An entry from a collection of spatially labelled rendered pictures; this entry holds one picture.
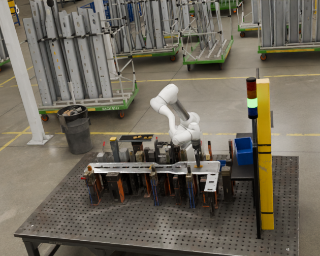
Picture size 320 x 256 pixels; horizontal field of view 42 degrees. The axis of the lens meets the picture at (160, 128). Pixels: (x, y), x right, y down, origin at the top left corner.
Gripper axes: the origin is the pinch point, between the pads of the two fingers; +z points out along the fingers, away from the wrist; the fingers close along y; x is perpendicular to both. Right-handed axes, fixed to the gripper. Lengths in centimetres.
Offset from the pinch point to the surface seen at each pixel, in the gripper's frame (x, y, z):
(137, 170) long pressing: -60, 7, 4
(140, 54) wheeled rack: -262, -710, 77
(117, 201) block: -82, 20, 32
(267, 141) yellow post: 65, 53, -49
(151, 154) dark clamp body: -50, -16, -1
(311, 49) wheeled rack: 164, -643, 79
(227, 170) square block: 28.9, 16.8, -0.8
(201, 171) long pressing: 4.4, 9.5, 4.6
